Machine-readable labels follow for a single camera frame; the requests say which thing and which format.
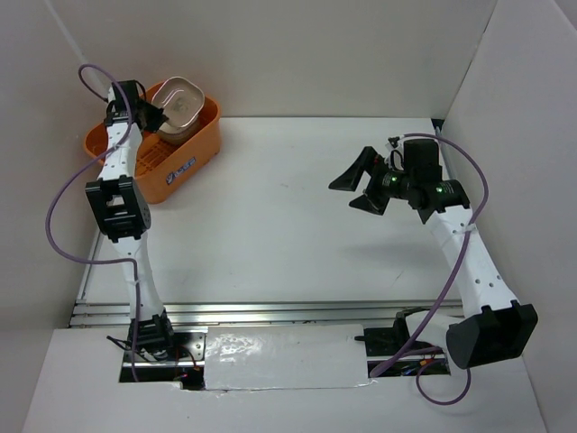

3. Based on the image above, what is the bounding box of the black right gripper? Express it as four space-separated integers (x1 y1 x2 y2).
329 145 416 215

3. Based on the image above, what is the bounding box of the cream panda plate back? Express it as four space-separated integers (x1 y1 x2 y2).
157 122 202 146

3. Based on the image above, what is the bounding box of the brown panda plate back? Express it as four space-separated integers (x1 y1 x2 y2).
151 77 206 134

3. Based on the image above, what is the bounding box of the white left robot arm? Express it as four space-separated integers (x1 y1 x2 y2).
85 98 178 361

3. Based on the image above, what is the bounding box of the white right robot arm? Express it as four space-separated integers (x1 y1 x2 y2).
329 139 537 370

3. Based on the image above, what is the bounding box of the orange plastic bin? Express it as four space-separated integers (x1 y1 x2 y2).
82 81 223 205

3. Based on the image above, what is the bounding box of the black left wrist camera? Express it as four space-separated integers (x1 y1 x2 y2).
112 79 147 115

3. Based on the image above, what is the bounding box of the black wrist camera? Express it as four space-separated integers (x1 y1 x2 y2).
112 79 147 115
403 139 443 185

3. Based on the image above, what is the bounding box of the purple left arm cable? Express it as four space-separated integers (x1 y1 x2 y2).
45 63 141 384

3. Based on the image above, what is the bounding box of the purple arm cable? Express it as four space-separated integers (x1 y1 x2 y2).
369 132 490 406
45 63 141 384

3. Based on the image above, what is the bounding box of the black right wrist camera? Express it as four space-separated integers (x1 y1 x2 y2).
403 139 443 185

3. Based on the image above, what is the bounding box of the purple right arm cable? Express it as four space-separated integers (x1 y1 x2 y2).
369 132 490 406

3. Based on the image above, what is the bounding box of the aluminium rail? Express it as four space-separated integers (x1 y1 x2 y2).
69 299 434 328

